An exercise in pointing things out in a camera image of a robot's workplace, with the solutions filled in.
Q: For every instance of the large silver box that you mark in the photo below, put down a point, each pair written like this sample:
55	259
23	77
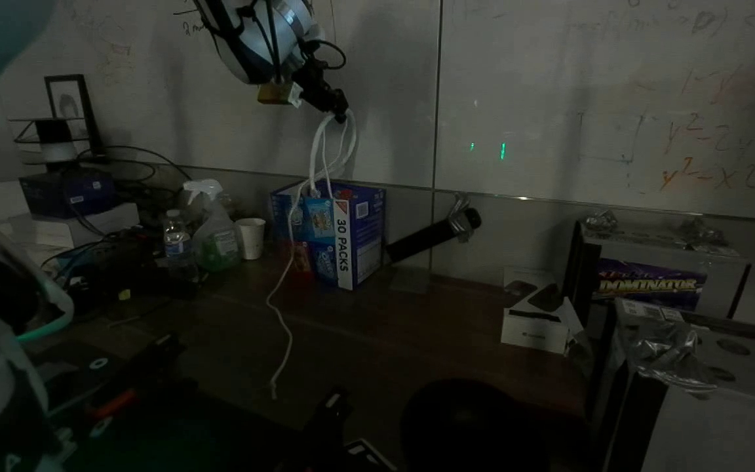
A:
709	401

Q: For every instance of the black flashlight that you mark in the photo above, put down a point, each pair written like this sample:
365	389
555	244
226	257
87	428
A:
430	233

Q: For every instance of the blue snack pack box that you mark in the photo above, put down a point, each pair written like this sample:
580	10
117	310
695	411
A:
354	236

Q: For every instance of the black picture frame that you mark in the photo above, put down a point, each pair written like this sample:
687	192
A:
71	107

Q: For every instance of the black tripod device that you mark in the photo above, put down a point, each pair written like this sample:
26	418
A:
334	436

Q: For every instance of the small white cardboard box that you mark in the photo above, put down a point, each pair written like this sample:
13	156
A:
539	317

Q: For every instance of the whiteboard with writing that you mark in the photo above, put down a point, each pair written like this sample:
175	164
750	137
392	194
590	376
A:
614	88

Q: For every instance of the crumpled clear plastic wrap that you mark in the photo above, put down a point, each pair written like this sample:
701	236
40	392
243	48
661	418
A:
657	341

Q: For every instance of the green spray bottle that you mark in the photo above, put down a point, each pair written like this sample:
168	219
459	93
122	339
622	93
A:
211	230

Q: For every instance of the blue device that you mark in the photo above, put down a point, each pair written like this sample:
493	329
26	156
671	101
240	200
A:
67	194

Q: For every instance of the box with Dominator print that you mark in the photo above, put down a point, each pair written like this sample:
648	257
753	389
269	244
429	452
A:
657	276

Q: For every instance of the black clamp device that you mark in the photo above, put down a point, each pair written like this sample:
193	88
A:
123	358

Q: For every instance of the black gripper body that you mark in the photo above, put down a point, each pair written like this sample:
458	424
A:
321	84

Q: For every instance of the clear plastic water bottle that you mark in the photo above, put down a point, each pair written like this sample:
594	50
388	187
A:
177	238

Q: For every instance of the white paper cup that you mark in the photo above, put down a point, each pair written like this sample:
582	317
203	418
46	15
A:
253	236

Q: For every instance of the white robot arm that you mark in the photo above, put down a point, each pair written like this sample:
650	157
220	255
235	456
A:
286	30

